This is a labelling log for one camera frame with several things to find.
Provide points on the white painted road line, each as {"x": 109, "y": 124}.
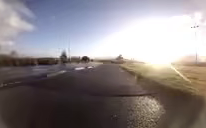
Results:
{"x": 79, "y": 68}

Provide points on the grass verge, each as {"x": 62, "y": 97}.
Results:
{"x": 164, "y": 75}

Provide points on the small slim tree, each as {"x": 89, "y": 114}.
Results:
{"x": 63, "y": 55}

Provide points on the small distant tree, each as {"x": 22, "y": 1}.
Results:
{"x": 119, "y": 57}

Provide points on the dark asphalt road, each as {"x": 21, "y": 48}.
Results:
{"x": 91, "y": 96}

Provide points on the pole with lamps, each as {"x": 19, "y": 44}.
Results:
{"x": 196, "y": 46}

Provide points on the dark round bush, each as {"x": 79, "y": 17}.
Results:
{"x": 85, "y": 59}

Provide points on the long dark hedge row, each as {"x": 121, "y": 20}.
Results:
{"x": 21, "y": 61}

